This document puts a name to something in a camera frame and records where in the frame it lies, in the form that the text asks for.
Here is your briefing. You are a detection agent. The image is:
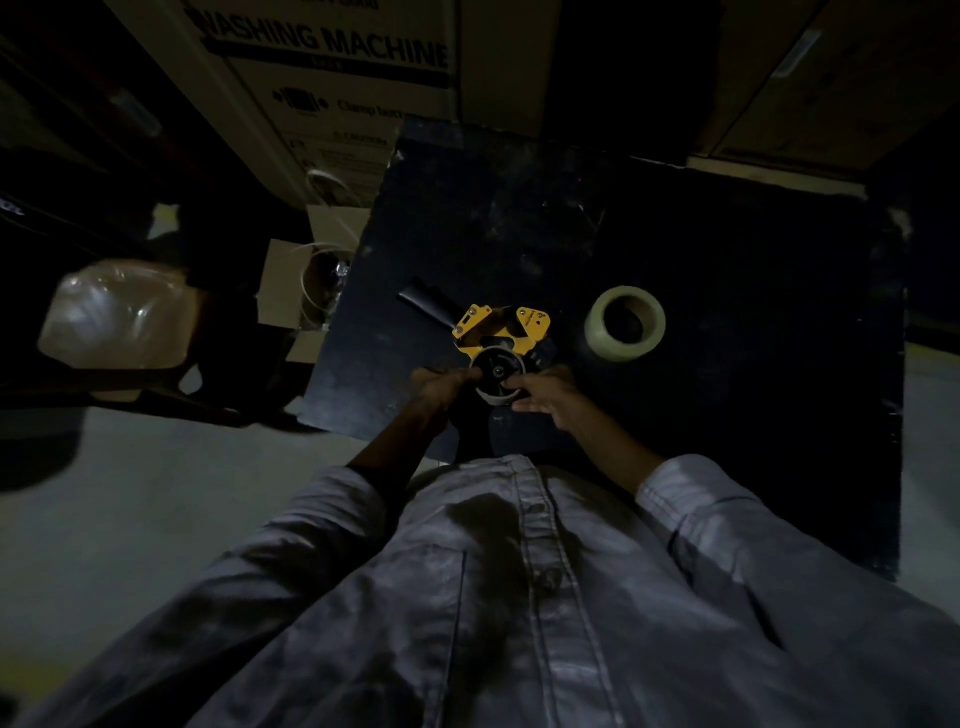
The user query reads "clear plastic bag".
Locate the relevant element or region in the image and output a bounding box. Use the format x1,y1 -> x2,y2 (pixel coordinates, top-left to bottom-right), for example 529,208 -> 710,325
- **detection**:
37,259 -> 200,371

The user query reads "person's left hand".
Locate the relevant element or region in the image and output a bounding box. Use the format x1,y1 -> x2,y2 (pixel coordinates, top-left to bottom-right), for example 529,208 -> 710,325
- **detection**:
409,366 -> 485,418

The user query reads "person's left forearm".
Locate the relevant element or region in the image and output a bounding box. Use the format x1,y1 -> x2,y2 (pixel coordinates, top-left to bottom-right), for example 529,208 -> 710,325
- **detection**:
351,401 -> 457,500

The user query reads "large printed cardboard box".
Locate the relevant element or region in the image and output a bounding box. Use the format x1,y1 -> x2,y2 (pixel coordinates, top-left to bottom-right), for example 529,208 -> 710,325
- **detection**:
105,0 -> 462,210

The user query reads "plain brown cardboard box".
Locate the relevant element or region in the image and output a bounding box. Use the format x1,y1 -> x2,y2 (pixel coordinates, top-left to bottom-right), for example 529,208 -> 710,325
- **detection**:
693,0 -> 960,177

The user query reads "person's right hand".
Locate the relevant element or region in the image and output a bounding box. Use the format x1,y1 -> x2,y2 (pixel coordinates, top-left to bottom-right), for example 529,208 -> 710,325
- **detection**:
503,364 -> 585,431

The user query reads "grey button shirt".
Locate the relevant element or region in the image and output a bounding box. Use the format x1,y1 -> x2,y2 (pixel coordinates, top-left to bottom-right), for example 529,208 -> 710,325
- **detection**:
15,452 -> 960,728

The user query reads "small open cardboard box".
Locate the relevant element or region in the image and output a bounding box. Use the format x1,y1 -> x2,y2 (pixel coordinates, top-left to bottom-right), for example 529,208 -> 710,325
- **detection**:
256,204 -> 374,366

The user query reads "yellow tape dispenser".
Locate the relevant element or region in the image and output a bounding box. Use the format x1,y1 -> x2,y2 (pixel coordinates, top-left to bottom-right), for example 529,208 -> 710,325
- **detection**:
396,276 -> 552,408

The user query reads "person's right forearm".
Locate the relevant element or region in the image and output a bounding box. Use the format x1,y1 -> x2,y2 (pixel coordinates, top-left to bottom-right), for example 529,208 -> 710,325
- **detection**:
558,390 -> 669,498

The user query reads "clear packing tape roll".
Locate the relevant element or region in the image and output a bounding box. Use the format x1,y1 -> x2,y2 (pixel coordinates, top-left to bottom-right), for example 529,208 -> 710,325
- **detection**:
584,285 -> 668,366

